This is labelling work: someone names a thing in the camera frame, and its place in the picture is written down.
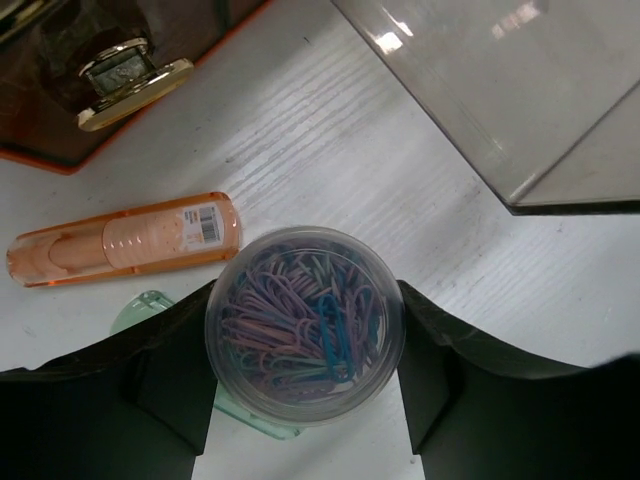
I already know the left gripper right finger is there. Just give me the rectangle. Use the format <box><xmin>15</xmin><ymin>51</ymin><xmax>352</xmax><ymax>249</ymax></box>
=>
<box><xmin>398</xmin><ymin>282</ymin><xmax>639</xmax><ymax>479</ymax></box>

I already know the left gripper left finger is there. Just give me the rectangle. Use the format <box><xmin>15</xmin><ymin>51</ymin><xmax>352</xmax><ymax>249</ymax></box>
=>
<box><xmin>1</xmin><ymin>284</ymin><xmax>212</xmax><ymax>479</ymax></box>

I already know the orange highlighter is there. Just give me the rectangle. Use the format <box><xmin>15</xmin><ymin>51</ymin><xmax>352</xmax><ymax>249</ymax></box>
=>
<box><xmin>6</xmin><ymin>192</ymin><xmax>241</xmax><ymax>288</ymax></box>

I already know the clear jar of paper clips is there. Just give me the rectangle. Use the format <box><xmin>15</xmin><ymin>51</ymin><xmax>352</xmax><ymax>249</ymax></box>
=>
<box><xmin>205</xmin><ymin>226</ymin><xmax>406</xmax><ymax>427</ymax></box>

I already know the clear smoky drawer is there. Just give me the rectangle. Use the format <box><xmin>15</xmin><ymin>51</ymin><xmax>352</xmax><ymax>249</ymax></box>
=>
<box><xmin>337</xmin><ymin>1</ymin><xmax>639</xmax><ymax>215</ymax></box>

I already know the teal drawer box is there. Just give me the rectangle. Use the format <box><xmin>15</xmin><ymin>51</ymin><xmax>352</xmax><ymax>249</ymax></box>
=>
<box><xmin>1</xmin><ymin>0</ymin><xmax>263</xmax><ymax>174</ymax></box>

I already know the green highlighter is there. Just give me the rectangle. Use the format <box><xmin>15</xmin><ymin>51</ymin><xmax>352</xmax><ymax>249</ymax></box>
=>
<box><xmin>132</xmin><ymin>313</ymin><xmax>303</xmax><ymax>440</ymax></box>

